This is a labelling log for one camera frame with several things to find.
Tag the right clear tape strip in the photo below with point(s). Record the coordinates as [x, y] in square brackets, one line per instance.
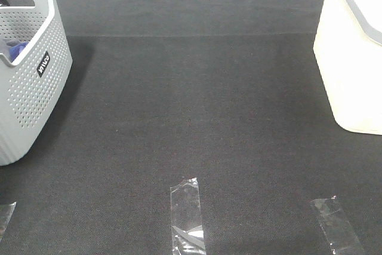
[336, 227]

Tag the cream white laundry basket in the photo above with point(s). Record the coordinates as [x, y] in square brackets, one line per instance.
[347, 48]

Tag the black table mat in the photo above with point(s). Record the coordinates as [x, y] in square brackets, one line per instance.
[226, 91]

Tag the left clear tape strip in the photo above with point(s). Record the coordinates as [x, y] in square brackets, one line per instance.
[6, 212]

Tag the grey perforated laundry basket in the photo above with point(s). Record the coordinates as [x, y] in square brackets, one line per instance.
[32, 83]

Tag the grey towel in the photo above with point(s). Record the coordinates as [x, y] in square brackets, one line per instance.
[4, 48]

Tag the clear tape strip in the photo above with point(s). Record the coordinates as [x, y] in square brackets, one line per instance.
[6, 212]
[336, 227]
[186, 218]

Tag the centre clear tape strip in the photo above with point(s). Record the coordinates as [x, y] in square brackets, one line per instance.
[186, 218]

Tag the blue towel in basket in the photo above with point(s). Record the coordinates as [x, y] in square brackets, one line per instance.
[15, 48]

